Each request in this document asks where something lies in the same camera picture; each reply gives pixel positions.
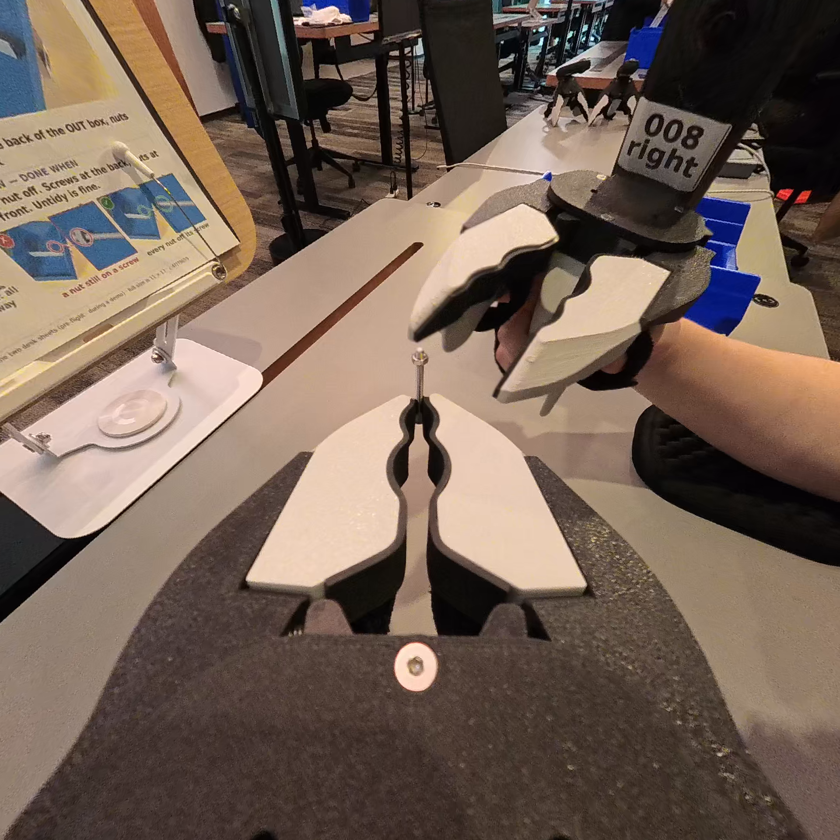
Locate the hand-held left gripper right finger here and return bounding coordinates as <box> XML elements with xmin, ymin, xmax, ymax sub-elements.
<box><xmin>423</xmin><ymin>394</ymin><xmax>588</xmax><ymax>635</ymax></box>

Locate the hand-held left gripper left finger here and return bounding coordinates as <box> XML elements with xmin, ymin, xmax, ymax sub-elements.
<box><xmin>245</xmin><ymin>394</ymin><xmax>416</xmax><ymax>634</ymax></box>

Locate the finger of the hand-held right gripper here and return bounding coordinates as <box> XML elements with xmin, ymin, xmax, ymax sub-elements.
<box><xmin>491</xmin><ymin>253</ymin><xmax>673</xmax><ymax>406</ymax></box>
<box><xmin>407</xmin><ymin>202</ymin><xmax>561</xmax><ymax>353</ymax></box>

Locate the blue plastic bin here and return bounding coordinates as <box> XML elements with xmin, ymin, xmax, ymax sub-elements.
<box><xmin>626</xmin><ymin>16</ymin><xmax>670</xmax><ymax>70</ymax></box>
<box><xmin>541</xmin><ymin>171</ymin><xmax>762</xmax><ymax>337</ymax></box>

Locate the person's right forearm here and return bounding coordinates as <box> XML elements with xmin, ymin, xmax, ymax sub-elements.
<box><xmin>682</xmin><ymin>318</ymin><xmax>840</xmax><ymax>503</ymax></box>

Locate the grey desk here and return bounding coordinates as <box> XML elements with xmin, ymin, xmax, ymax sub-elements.
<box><xmin>420</xmin><ymin>105</ymin><xmax>791</xmax><ymax>290</ymax></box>
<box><xmin>0</xmin><ymin>197</ymin><xmax>840</xmax><ymax>840</ymax></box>

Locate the person's right hand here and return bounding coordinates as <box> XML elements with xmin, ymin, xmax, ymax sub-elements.
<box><xmin>494</xmin><ymin>295</ymin><xmax>688</xmax><ymax>396</ymax></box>

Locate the grey power adapter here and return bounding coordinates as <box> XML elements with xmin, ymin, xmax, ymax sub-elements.
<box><xmin>718</xmin><ymin>146</ymin><xmax>765</xmax><ymax>179</ymax></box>

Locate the spare black grey gripper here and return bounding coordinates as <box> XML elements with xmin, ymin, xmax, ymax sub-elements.
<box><xmin>587</xmin><ymin>59</ymin><xmax>641</xmax><ymax>127</ymax></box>
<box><xmin>543</xmin><ymin>59</ymin><xmax>593</xmax><ymax>127</ymax></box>

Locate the black wrist rest pad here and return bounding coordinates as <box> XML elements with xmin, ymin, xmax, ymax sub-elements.
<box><xmin>632</xmin><ymin>403</ymin><xmax>840</xmax><ymax>564</ymax></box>

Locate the black office chair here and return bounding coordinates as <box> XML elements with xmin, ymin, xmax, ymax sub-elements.
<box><xmin>297</xmin><ymin>75</ymin><xmax>358</xmax><ymax>191</ymax></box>

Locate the round metal disc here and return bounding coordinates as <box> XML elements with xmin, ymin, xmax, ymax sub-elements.
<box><xmin>97</xmin><ymin>390</ymin><xmax>168</xmax><ymax>438</ymax></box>

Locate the white tethered pen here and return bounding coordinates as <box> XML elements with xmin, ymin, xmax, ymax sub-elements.
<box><xmin>110</xmin><ymin>141</ymin><xmax>157</xmax><ymax>179</ymax></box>

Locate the instruction sign board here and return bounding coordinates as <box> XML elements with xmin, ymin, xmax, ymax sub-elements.
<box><xmin>0</xmin><ymin>0</ymin><xmax>257</xmax><ymax>421</ymax></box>

